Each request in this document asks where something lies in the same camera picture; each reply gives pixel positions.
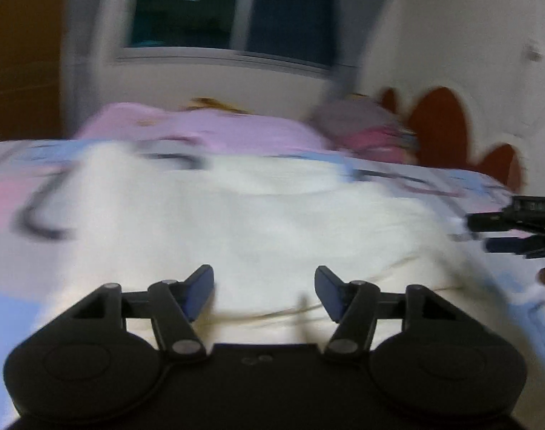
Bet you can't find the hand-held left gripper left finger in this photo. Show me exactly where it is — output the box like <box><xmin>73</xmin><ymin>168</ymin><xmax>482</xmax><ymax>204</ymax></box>
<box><xmin>53</xmin><ymin>264</ymin><xmax>216</xmax><ymax>363</ymax></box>

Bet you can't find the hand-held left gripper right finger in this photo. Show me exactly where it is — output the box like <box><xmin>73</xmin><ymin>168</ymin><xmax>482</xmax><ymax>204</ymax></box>
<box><xmin>314</xmin><ymin>265</ymin><xmax>474</xmax><ymax>363</ymax></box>

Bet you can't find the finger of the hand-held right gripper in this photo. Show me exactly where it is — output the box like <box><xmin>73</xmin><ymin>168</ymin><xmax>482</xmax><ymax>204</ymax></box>
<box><xmin>484</xmin><ymin>235</ymin><xmax>532</xmax><ymax>255</ymax></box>
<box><xmin>467</xmin><ymin>212</ymin><xmax>516</xmax><ymax>234</ymax></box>

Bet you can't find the cream white garment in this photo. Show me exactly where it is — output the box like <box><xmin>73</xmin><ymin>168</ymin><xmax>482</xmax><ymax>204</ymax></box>
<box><xmin>44</xmin><ymin>143</ymin><xmax>483</xmax><ymax>350</ymax></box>

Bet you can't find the brown scalloped headboard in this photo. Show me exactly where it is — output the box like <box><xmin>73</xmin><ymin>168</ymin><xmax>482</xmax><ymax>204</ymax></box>
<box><xmin>379</xmin><ymin>85</ymin><xmax>525</xmax><ymax>194</ymax></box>

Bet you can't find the magenta folded cloth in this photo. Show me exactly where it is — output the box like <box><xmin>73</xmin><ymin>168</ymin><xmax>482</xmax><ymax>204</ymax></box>
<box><xmin>339</xmin><ymin>126</ymin><xmax>419</xmax><ymax>163</ymax></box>

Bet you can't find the pink blanket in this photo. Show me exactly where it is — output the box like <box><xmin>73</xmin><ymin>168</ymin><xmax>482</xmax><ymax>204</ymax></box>
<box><xmin>74</xmin><ymin>101</ymin><xmax>333</xmax><ymax>155</ymax></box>

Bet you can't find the grey folded cloth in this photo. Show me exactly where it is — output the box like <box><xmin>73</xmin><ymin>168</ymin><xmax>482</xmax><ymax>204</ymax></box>
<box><xmin>307</xmin><ymin>97</ymin><xmax>405</xmax><ymax>144</ymax></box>

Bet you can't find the yellow cloth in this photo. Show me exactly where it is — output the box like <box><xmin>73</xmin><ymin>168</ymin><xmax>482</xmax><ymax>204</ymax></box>
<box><xmin>182</xmin><ymin>96</ymin><xmax>252</xmax><ymax>115</ymax></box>

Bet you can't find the patterned grey bed sheet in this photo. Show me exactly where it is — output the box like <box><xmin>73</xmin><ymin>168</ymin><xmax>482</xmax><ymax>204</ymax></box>
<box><xmin>0</xmin><ymin>138</ymin><xmax>545</xmax><ymax>430</ymax></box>

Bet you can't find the grey curtain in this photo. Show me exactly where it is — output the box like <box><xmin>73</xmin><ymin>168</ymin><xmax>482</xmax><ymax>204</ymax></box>
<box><xmin>324</xmin><ymin>0</ymin><xmax>392</xmax><ymax>101</ymax></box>
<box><xmin>62</xmin><ymin>0</ymin><xmax>136</xmax><ymax>137</ymax></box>

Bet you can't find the sliding glass window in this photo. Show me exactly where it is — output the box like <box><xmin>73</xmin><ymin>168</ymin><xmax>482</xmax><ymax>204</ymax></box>
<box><xmin>115</xmin><ymin>0</ymin><xmax>347</xmax><ymax>79</ymax></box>

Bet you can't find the brown wooden door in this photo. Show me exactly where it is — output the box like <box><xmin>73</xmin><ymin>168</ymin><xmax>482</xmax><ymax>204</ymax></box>
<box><xmin>0</xmin><ymin>0</ymin><xmax>68</xmax><ymax>142</ymax></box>

